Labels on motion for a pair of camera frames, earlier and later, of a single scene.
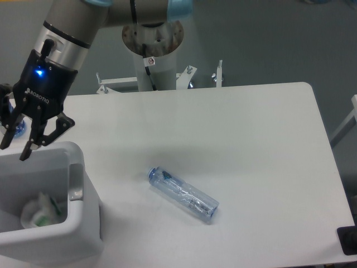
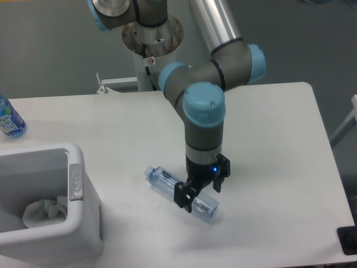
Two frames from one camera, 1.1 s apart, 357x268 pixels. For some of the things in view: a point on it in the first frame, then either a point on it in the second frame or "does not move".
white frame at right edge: x=348 y=124 does not move
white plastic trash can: x=50 y=214 does not move
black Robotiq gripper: x=40 y=89 → x=201 y=174
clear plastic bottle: x=183 y=192 does not move
